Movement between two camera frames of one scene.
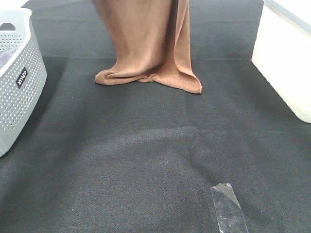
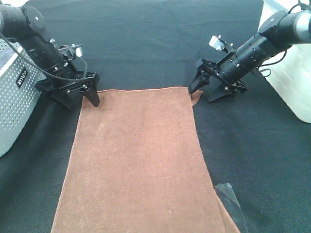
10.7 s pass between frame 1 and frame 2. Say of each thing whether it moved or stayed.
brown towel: moved
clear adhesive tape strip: stayed
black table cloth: stayed
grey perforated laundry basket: stayed
